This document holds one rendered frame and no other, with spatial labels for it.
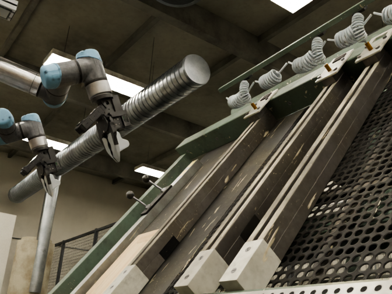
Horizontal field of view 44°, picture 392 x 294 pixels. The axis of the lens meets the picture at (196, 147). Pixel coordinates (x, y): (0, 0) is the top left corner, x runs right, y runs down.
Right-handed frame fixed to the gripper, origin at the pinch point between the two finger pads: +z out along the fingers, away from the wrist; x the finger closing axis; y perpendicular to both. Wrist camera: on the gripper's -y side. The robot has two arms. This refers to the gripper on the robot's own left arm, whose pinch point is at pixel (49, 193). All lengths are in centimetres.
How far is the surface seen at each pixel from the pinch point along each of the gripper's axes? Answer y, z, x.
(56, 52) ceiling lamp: 165, -184, 281
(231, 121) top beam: 84, -7, -31
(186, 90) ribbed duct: 230, -83, 166
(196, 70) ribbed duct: 236, -96, 149
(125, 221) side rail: 36.2, 21.4, 11.7
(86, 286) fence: -2.4, 40.3, -12.9
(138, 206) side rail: 45.6, 16.7, 11.9
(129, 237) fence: 22.6, 28.6, -12.5
